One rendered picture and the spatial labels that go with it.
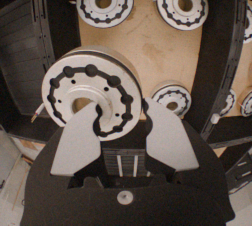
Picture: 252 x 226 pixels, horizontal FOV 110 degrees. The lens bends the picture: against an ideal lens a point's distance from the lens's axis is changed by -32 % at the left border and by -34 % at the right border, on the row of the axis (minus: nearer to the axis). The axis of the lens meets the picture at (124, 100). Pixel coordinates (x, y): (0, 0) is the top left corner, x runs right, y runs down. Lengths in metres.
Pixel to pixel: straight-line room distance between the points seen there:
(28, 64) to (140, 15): 0.30
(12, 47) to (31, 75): 0.11
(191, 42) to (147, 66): 0.11
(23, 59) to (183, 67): 0.41
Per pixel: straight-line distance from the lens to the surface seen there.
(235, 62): 0.25
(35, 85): 0.41
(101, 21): 0.25
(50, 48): 0.21
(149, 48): 0.28
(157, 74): 0.30
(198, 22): 0.28
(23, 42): 0.39
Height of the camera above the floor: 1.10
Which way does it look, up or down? 55 degrees down
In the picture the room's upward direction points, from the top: 175 degrees counter-clockwise
